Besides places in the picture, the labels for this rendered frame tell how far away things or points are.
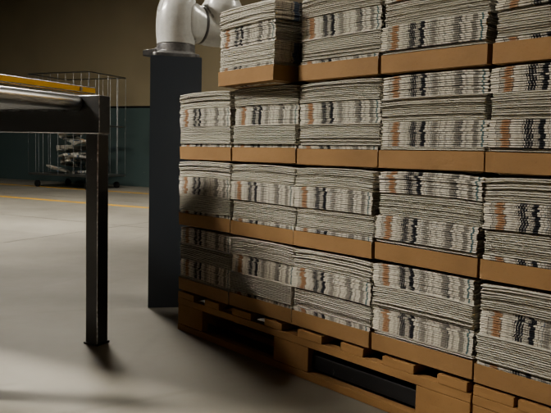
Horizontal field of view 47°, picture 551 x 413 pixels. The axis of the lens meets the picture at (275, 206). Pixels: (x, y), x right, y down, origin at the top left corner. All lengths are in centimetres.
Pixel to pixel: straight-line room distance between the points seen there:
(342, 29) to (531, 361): 92
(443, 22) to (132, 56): 955
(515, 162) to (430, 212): 24
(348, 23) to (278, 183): 49
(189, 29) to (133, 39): 828
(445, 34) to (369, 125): 29
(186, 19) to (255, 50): 79
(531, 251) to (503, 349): 22
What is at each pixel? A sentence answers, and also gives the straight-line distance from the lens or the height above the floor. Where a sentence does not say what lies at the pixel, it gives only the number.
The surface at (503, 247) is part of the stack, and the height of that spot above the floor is 45.
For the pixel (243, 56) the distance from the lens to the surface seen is 194.
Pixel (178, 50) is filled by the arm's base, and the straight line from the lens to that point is 262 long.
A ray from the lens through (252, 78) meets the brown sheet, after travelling 188.
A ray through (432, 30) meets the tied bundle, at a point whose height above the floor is 92.
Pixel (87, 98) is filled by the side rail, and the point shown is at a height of 79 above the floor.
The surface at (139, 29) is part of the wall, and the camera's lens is 1087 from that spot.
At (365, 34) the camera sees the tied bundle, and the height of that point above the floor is 94.
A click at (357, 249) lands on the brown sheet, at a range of 165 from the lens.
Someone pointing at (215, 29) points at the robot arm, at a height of 113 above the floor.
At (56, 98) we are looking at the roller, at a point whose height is 78.
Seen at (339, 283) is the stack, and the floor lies 30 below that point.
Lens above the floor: 64
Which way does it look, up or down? 5 degrees down
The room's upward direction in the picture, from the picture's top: 2 degrees clockwise
